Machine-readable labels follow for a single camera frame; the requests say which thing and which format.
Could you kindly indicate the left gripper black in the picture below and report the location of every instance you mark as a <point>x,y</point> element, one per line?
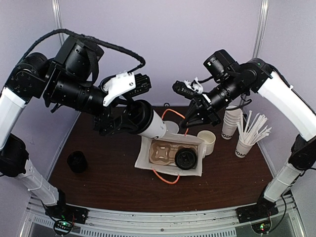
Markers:
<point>107,125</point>

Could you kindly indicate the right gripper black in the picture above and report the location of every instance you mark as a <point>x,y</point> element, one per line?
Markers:
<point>208,113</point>

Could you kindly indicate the stack of white paper cups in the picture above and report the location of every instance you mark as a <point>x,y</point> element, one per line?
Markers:
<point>231,117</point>

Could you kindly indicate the white paper takeout bag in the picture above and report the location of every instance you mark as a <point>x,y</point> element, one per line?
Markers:
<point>143,162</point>

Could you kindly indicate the cardboard two-cup carrier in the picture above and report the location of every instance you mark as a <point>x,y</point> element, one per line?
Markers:
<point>163,153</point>

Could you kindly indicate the stack of black cup lids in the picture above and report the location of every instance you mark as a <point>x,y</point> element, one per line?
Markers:
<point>77,162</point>

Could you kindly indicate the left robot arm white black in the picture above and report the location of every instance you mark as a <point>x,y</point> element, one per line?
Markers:
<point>66,80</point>

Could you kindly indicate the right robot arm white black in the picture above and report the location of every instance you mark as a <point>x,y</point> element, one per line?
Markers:
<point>236,79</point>

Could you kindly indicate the cream ribbed ceramic mug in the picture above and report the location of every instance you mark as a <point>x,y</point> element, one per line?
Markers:
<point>209,139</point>

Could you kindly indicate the paper cup holding straws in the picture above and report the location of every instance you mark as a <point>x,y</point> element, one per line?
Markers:
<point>242,149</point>

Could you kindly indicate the bundle of white straws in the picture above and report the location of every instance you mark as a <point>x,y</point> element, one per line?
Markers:
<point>251,133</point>

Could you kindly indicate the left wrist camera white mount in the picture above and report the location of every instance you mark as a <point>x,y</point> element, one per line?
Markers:
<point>125,84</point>

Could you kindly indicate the aluminium front rail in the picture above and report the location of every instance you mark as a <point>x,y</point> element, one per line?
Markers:
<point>222,222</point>

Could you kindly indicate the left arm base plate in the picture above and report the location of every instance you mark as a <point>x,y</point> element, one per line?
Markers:
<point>68,213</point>

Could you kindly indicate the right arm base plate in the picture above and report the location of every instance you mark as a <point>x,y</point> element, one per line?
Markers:
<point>254,212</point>

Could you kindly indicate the right aluminium wall post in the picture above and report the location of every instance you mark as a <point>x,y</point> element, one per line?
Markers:
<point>261,27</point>

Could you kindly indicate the aluminium wall post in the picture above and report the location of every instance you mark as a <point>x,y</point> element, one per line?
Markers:
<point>261,27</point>
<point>58,19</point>

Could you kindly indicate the left aluminium wall post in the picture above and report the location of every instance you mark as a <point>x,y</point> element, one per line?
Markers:
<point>58,19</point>

